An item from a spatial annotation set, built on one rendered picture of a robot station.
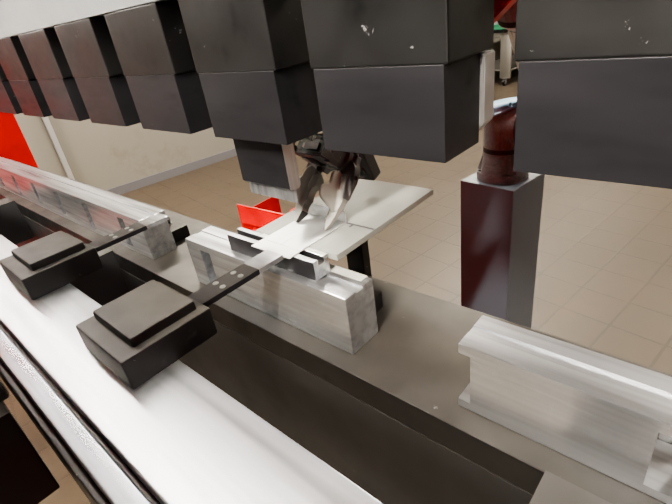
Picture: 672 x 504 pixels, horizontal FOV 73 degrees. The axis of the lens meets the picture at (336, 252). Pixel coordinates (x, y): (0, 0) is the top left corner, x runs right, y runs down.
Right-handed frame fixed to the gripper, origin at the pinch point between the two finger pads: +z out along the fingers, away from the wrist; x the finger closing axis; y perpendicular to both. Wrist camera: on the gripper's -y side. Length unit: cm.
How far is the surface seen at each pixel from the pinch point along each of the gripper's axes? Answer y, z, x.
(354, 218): -3.8, -2.3, 4.4
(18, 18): 32, -19, -60
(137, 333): 27.2, 19.7, 6.0
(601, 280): -190, -30, 13
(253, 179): 13.3, -1.7, -1.7
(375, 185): -13.9, -10.9, -1.2
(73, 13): 31.3, -18.2, -34.1
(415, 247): -181, -22, -83
